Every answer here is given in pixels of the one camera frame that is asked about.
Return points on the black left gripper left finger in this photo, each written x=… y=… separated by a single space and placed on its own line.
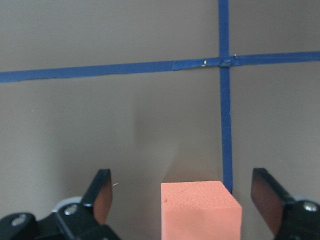
x=75 y=218

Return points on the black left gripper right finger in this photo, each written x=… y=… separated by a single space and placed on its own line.
x=288 y=218

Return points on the orange foam cube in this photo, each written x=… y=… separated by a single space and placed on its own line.
x=199 y=210

